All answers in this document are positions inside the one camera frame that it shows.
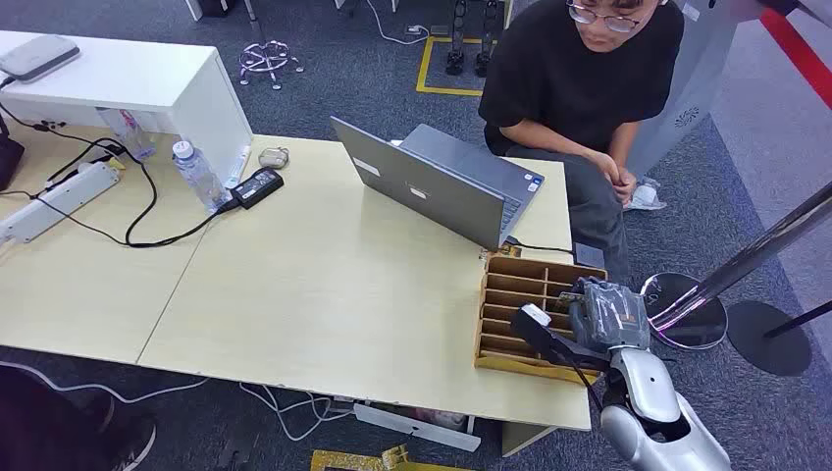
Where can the black round stand base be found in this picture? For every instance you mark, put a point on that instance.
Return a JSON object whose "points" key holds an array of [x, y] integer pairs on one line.
{"points": [[770, 337]]}

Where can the white power strip on floor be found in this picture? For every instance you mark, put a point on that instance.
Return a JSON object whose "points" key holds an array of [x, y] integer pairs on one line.
{"points": [[416, 428]]}

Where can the white desk shelf riser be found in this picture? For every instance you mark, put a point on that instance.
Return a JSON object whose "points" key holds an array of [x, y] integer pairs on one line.
{"points": [[130, 84]]}

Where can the black wrist camera with white tip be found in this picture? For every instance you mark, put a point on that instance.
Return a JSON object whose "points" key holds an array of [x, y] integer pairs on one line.
{"points": [[541, 327]]}

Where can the black shoe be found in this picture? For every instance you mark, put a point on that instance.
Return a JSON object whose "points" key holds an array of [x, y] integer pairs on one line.
{"points": [[133, 442]]}

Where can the red barrier belt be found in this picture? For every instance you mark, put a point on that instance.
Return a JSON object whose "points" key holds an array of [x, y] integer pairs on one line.
{"points": [[797, 52]]}

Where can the person's hand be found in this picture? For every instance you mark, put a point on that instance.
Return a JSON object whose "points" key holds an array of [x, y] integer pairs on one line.
{"points": [[617, 177]]}

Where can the chrome star chair base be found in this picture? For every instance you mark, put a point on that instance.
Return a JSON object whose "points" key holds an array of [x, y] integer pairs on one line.
{"points": [[268, 60]]}

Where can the grey flat device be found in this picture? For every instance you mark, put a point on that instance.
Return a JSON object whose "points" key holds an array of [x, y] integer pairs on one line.
{"points": [[37, 56]]}

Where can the clear plastic water bottle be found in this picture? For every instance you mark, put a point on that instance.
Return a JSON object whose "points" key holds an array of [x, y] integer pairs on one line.
{"points": [[198, 175]]}

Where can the clear plastic bottle with label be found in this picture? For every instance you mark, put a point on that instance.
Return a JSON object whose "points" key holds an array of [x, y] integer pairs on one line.
{"points": [[128, 132]]}

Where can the grey open laptop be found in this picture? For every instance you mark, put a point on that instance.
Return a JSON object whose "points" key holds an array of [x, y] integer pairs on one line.
{"points": [[442, 188]]}

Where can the cardboard divider box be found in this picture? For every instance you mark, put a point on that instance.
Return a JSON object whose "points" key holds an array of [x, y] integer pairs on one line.
{"points": [[520, 305]]}

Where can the black robot legs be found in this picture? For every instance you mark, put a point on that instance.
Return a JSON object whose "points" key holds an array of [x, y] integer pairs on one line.
{"points": [[471, 36]]}

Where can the small white earbuds case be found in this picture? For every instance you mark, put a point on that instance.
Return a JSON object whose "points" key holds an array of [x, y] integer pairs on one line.
{"points": [[273, 157]]}

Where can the white pen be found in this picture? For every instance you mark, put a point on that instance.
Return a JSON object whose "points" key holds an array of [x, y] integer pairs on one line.
{"points": [[238, 166]]}

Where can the black laptop power adapter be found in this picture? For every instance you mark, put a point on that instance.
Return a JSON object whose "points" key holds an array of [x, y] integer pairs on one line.
{"points": [[257, 188]]}

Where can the white grey cabinet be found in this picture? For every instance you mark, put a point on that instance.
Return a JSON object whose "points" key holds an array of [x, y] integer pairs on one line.
{"points": [[692, 78]]}

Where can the chrome stanchion pole with base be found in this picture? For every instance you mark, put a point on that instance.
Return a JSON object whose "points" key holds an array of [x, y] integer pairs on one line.
{"points": [[728, 279]]}

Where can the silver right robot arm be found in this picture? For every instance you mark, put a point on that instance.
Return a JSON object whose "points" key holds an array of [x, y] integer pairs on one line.
{"points": [[653, 409]]}

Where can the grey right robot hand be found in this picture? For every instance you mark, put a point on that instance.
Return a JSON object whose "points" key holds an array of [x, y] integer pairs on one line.
{"points": [[608, 317]]}

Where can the person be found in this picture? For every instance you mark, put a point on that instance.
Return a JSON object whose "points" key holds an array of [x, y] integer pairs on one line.
{"points": [[578, 97]]}

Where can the black object at desk edge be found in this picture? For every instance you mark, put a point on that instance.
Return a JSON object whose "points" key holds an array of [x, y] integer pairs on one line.
{"points": [[9, 159]]}

